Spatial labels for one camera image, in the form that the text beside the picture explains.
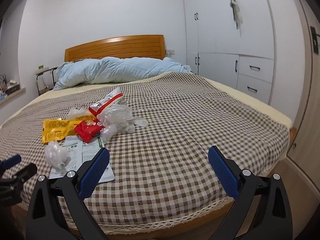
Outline yellow snack packet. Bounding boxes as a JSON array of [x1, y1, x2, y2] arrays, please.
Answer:
[[42, 115, 95, 144]]

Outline white green printed wrapper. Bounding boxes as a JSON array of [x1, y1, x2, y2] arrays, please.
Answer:
[[49, 136, 104, 179]]

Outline window sill with clutter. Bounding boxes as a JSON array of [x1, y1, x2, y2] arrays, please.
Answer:
[[1, 74, 25, 105]]

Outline red snack wrapper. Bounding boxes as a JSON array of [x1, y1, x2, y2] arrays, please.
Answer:
[[74, 119, 104, 143]]

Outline thin clear plastic bag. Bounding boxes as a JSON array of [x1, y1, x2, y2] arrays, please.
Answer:
[[65, 107, 92, 120]]

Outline black metal bedside rack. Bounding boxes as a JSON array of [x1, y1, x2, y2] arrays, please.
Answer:
[[35, 65, 57, 95]]

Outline clear plastic film wad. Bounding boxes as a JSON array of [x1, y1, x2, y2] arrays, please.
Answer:
[[97, 104, 149, 144]]

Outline red white snack bag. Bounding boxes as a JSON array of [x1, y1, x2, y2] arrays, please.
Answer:
[[88, 87, 124, 116]]

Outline brown checkered bed cover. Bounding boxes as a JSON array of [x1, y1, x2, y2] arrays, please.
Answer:
[[0, 71, 290, 235]]

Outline light blue duvet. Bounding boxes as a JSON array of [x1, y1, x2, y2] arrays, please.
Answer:
[[54, 57, 191, 90]]

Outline wooden bed with headboard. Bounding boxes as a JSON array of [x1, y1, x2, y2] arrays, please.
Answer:
[[0, 34, 298, 240]]

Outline white built-in wardrobe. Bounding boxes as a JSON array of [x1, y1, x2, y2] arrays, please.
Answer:
[[184, 0, 274, 103]]

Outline wall power socket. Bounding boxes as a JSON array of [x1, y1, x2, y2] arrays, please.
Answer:
[[165, 49, 175, 56]]

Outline items hanging on wardrobe handle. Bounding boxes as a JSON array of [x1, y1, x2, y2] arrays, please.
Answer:
[[230, 0, 243, 35]]

